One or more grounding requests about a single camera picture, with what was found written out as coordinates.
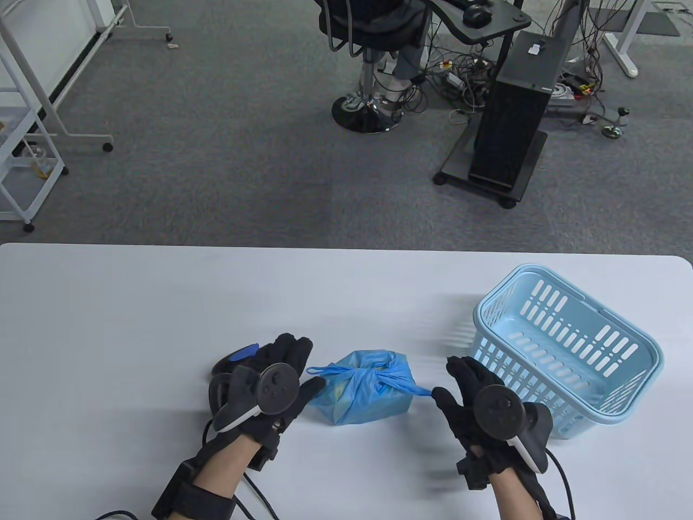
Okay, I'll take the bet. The black left glove cable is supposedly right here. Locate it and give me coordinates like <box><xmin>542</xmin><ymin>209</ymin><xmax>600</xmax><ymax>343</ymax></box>
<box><xmin>92</xmin><ymin>417</ymin><xmax>274</xmax><ymax>520</ymax></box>

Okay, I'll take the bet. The black controller on left glove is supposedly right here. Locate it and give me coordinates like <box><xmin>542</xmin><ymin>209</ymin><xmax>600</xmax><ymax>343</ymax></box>
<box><xmin>208</xmin><ymin>345</ymin><xmax>302</xmax><ymax>433</ymax></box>

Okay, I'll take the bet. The white wheeled shelf cart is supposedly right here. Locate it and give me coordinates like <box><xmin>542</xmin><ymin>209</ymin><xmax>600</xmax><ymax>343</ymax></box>
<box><xmin>0</xmin><ymin>91</ymin><xmax>69</xmax><ymax>233</ymax></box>

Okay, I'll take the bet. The person's left hand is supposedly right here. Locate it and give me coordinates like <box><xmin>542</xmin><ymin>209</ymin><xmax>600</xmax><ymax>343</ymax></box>
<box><xmin>208</xmin><ymin>333</ymin><xmax>328</xmax><ymax>461</ymax></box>

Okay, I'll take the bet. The black right wrist sensor box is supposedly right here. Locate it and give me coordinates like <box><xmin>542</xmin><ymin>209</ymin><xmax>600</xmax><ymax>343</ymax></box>
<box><xmin>456</xmin><ymin>448</ymin><xmax>496</xmax><ymax>490</ymax></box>

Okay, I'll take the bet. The tangle of cables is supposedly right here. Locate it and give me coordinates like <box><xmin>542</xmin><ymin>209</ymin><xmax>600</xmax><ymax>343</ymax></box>
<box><xmin>403</xmin><ymin>0</ymin><xmax>610</xmax><ymax>122</ymax></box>

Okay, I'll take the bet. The white desk leg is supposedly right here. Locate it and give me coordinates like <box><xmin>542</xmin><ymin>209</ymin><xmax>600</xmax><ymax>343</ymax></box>
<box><xmin>587</xmin><ymin>0</ymin><xmax>660</xmax><ymax>77</ymax></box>

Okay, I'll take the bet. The black office chair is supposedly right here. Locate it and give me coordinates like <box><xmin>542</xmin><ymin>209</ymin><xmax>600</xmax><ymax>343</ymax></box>
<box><xmin>318</xmin><ymin>0</ymin><xmax>434</xmax><ymax>134</ymax></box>

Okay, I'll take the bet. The person's right forearm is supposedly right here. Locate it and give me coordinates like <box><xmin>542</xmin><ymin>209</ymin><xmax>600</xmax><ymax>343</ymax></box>
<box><xmin>489</xmin><ymin>467</ymin><xmax>543</xmax><ymax>520</ymax></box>

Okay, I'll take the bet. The whiteboard on wheeled stand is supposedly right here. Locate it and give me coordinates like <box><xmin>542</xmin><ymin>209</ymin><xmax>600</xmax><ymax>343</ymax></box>
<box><xmin>0</xmin><ymin>0</ymin><xmax>175</xmax><ymax>109</ymax></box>

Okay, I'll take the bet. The black left wrist camera strap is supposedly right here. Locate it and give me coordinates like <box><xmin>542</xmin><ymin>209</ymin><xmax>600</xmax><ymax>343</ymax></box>
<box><xmin>151</xmin><ymin>459</ymin><xmax>240</xmax><ymax>520</ymax></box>

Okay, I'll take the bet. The blue plastic bag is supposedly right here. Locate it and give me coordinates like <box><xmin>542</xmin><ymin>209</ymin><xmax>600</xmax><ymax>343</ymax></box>
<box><xmin>306</xmin><ymin>349</ymin><xmax>434</xmax><ymax>426</ymax></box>

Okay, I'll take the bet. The person's left forearm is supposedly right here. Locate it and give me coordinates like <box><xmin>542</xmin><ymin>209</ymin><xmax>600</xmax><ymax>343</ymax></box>
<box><xmin>192</xmin><ymin>432</ymin><xmax>261</xmax><ymax>502</ymax></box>

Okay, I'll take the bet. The black controller on right glove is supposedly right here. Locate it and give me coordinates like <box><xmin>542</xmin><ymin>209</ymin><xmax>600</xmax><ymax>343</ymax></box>
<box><xmin>473</xmin><ymin>384</ymin><xmax>554</xmax><ymax>472</ymax></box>

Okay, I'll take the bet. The white wheeled rack frame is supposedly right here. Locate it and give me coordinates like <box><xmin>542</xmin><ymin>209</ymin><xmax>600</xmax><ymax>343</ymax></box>
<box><xmin>0</xmin><ymin>0</ymin><xmax>115</xmax><ymax>153</ymax></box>

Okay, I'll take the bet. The light blue plastic basket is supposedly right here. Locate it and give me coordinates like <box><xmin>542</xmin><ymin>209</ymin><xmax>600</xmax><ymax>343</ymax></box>
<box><xmin>473</xmin><ymin>264</ymin><xmax>664</xmax><ymax>440</ymax></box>

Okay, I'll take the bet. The black right glove cable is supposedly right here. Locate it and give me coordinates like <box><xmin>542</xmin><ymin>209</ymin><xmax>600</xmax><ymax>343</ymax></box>
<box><xmin>544</xmin><ymin>447</ymin><xmax>577</xmax><ymax>520</ymax></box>

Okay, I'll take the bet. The black controller on glove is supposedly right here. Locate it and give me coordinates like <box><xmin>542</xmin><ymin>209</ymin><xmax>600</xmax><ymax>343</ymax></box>
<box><xmin>473</xmin><ymin>384</ymin><xmax>554</xmax><ymax>472</ymax></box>
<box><xmin>208</xmin><ymin>345</ymin><xmax>302</xmax><ymax>433</ymax></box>

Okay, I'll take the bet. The black glove cable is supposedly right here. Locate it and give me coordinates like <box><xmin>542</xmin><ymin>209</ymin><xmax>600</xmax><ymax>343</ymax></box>
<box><xmin>92</xmin><ymin>417</ymin><xmax>274</xmax><ymax>520</ymax></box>
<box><xmin>544</xmin><ymin>447</ymin><xmax>577</xmax><ymax>520</ymax></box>

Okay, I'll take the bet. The black computer tower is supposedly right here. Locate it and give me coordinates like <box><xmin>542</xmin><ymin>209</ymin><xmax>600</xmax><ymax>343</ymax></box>
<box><xmin>468</xmin><ymin>30</ymin><xmax>570</xmax><ymax>191</ymax></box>

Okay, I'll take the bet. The person's right hand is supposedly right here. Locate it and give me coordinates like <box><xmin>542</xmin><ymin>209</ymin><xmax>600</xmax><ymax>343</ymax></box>
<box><xmin>430</xmin><ymin>355</ymin><xmax>554</xmax><ymax>478</ymax></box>

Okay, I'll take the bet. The black rolling cart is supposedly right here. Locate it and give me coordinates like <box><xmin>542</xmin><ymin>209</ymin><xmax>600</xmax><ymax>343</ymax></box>
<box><xmin>433</xmin><ymin>116</ymin><xmax>549</xmax><ymax>210</ymax></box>

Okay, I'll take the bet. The black desk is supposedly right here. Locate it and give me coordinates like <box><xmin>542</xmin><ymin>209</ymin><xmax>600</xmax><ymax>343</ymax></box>
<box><xmin>427</xmin><ymin>0</ymin><xmax>534</xmax><ymax>87</ymax></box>

